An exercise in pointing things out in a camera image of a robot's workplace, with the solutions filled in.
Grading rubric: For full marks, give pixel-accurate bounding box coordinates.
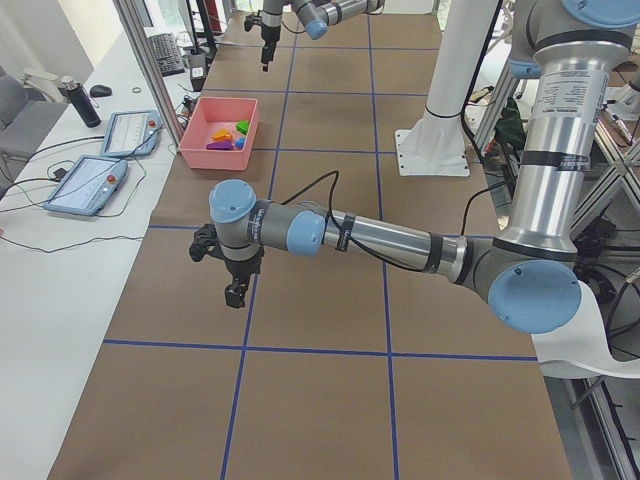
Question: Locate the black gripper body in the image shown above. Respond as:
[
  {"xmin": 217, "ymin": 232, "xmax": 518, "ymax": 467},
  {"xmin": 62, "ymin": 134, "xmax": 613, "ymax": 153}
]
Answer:
[
  {"xmin": 261, "ymin": 23, "xmax": 279, "ymax": 63},
  {"xmin": 224, "ymin": 255, "xmax": 262, "ymax": 289}
]

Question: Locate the green toy block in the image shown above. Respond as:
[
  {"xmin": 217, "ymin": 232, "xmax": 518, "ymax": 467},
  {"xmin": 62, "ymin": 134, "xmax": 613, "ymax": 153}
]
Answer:
[{"xmin": 236, "ymin": 120, "xmax": 250, "ymax": 135}]

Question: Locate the orange toy block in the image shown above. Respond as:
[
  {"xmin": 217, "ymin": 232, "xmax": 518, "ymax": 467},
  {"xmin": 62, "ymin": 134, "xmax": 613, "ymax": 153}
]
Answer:
[{"xmin": 212, "ymin": 129, "xmax": 234, "ymax": 142}]

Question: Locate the purple toy block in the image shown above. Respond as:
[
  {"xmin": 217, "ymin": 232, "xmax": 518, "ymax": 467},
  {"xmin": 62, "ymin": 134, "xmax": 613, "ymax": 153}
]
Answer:
[{"xmin": 206, "ymin": 140, "xmax": 235, "ymax": 151}]

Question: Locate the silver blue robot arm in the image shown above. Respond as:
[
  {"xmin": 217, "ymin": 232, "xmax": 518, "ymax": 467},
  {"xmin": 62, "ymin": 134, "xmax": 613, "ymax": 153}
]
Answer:
[
  {"xmin": 259, "ymin": 0, "xmax": 386, "ymax": 71},
  {"xmin": 189, "ymin": 1, "xmax": 639, "ymax": 334}
]

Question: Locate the pink plastic box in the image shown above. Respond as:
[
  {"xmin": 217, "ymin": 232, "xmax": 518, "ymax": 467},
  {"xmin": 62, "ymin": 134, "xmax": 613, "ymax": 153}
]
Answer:
[{"xmin": 179, "ymin": 97, "xmax": 259, "ymax": 171}]

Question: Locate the black keyboard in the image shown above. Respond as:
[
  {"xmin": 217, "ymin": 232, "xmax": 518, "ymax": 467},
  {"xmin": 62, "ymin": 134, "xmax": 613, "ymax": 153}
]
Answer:
[{"xmin": 147, "ymin": 33, "xmax": 185, "ymax": 77}]

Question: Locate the brown paper table mat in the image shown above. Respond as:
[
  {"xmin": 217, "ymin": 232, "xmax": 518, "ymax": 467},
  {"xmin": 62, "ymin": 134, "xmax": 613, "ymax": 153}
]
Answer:
[{"xmin": 50, "ymin": 14, "xmax": 571, "ymax": 479}]

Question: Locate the upper blue teach pendant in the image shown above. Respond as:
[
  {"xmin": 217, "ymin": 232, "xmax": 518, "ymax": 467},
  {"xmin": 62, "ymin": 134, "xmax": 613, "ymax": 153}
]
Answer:
[{"xmin": 100, "ymin": 110, "xmax": 163, "ymax": 158}]

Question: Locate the blue teach pendant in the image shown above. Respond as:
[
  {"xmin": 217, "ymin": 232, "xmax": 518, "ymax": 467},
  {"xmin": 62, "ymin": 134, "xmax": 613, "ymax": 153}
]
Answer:
[
  {"xmin": 43, "ymin": 155, "xmax": 128, "ymax": 216},
  {"xmin": 100, "ymin": 110, "xmax": 163, "ymax": 158}
]

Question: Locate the lower blue teach pendant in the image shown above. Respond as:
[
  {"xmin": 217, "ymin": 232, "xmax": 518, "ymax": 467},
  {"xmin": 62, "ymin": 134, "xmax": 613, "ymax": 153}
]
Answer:
[{"xmin": 43, "ymin": 155, "xmax": 128, "ymax": 216}]

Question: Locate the black computer mouse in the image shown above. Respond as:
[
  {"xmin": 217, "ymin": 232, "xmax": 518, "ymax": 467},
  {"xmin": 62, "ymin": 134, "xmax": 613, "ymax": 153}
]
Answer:
[{"xmin": 89, "ymin": 84, "xmax": 113, "ymax": 98}]

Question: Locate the black water bottle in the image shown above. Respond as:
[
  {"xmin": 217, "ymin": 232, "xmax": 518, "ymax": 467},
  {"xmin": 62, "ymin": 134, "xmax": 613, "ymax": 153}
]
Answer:
[{"xmin": 61, "ymin": 76, "xmax": 101, "ymax": 128}]

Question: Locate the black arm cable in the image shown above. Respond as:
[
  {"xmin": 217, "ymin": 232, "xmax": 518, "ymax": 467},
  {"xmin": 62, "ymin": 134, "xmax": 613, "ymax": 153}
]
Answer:
[{"xmin": 279, "ymin": 170, "xmax": 431, "ymax": 274}]

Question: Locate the aluminium frame post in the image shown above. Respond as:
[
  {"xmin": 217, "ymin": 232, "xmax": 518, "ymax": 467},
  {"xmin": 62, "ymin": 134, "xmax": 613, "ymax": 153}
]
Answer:
[{"xmin": 113, "ymin": 0, "xmax": 184, "ymax": 147}]

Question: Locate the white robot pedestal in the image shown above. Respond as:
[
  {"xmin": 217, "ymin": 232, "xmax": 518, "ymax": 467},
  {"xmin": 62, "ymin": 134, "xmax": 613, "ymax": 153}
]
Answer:
[{"xmin": 395, "ymin": 0, "xmax": 501, "ymax": 177}]

